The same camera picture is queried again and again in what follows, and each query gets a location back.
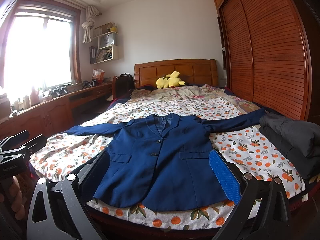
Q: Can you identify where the folded black clothes pile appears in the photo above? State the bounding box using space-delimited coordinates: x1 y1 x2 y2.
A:
259 113 319 180

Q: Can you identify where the navy blue suit jacket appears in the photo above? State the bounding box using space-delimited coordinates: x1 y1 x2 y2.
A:
67 109 265 212

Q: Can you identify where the tied white curtain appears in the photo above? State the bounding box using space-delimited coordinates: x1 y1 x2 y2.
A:
81 5 100 43

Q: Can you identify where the person left hand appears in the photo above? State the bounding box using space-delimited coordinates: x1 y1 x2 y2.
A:
9 176 25 220

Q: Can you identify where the wooden desk cabinet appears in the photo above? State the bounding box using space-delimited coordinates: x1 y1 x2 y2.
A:
1 83 112 139

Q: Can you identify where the window with wooden frame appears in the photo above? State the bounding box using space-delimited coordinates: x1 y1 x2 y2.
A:
1 0 81 91

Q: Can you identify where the yellow pikachu plush toy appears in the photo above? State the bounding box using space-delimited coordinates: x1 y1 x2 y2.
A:
156 71 189 89

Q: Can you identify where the orange white paper bag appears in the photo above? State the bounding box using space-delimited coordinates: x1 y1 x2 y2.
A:
92 69 105 83

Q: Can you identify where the wooden louvered wardrobe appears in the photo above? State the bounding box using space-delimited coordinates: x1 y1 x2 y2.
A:
214 0 319 124

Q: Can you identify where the white wall shelf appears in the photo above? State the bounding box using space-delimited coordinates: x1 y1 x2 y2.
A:
89 22 119 64

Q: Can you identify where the wooden bed headboard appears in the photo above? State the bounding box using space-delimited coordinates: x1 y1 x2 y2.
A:
133 58 219 89

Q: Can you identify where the orange print bed sheet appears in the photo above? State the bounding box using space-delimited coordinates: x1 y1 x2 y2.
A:
30 97 305 230

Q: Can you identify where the floral quilt blanket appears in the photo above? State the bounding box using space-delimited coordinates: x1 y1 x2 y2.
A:
130 85 260 113

